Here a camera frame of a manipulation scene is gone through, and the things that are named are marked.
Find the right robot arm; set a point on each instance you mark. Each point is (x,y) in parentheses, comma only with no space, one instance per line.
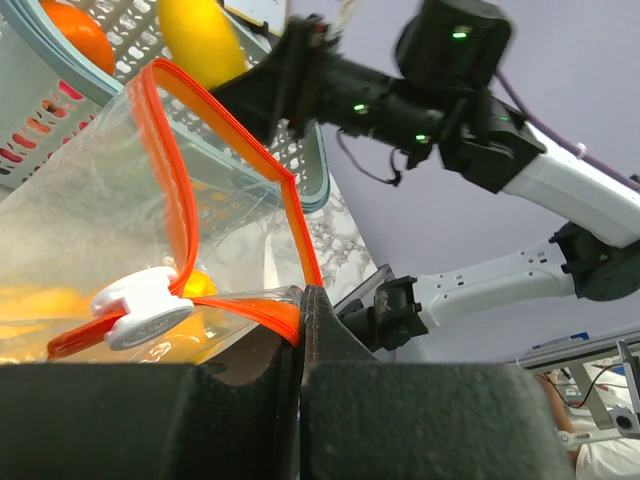
(447,54)

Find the light blue plastic basket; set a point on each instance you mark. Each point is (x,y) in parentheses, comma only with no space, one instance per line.
(50,92)

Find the yellow apple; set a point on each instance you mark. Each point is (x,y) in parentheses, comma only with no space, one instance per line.
(49,325)

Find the small whiteboard with stand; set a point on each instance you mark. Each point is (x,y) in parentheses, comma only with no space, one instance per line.
(272,14)

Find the orange tomato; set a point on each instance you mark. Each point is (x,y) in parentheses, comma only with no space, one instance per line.
(83,33)

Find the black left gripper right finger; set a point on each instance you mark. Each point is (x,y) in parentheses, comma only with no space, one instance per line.
(362,418)

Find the clear zip top bag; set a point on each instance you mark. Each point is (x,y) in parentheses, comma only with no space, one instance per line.
(142,230)

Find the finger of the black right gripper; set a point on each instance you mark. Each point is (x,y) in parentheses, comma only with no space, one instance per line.
(264,95)

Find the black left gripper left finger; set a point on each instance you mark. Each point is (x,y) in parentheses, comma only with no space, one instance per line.
(230,418)

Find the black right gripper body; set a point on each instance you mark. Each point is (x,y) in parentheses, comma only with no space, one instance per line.
(324,87)

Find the yellow lemon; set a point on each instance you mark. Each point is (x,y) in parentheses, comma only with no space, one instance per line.
(201,41)

